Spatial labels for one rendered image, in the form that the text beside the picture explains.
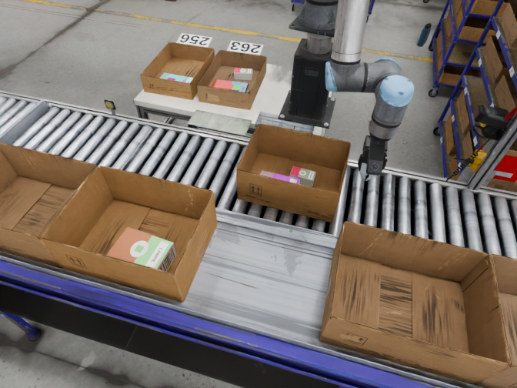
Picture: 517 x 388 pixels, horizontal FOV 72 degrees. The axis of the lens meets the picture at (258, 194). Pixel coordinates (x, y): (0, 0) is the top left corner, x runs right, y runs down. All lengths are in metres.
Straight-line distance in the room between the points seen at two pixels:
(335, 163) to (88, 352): 1.51
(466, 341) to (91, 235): 1.15
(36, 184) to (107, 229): 0.37
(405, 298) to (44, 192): 1.25
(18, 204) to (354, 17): 1.24
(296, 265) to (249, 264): 0.15
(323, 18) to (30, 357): 2.06
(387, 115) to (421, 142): 2.06
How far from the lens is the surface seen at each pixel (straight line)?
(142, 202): 1.28
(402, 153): 2.98
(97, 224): 1.29
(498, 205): 1.76
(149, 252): 1.09
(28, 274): 1.25
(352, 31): 1.13
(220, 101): 1.90
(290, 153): 1.58
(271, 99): 1.96
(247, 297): 1.07
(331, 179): 1.54
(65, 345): 2.15
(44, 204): 1.44
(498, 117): 1.58
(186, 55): 2.31
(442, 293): 1.21
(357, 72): 1.17
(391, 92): 1.08
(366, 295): 1.11
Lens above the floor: 1.85
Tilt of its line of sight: 49 degrees down
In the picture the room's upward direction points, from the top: 2 degrees clockwise
